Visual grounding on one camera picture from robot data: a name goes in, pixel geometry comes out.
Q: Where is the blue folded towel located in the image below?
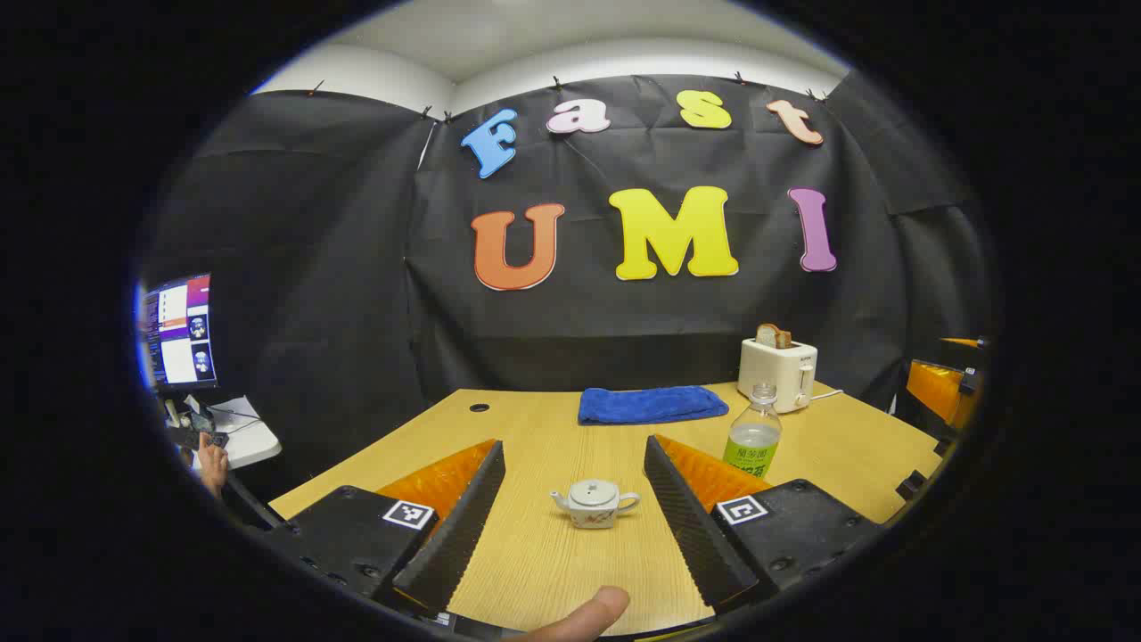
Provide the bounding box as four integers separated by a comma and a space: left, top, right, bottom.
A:
578, 385, 730, 426

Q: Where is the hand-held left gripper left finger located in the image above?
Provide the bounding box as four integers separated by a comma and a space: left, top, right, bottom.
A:
267, 439, 506, 616

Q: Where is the computer monitor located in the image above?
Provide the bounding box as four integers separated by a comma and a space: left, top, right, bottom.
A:
138, 274, 218, 393

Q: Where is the green label water bottle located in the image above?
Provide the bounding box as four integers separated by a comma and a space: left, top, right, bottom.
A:
722, 383, 784, 480

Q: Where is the black backdrop cloth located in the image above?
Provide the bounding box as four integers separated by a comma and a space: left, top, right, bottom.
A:
143, 74, 995, 500

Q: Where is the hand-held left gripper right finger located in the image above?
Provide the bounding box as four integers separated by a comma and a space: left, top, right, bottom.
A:
644, 434, 883, 616

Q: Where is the white side table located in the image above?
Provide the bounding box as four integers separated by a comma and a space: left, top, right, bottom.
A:
174, 395, 282, 471

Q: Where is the white toaster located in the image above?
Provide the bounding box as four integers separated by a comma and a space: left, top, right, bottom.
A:
738, 337, 818, 414

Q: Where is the white floral teacup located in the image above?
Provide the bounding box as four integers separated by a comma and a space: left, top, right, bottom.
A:
550, 480, 641, 530

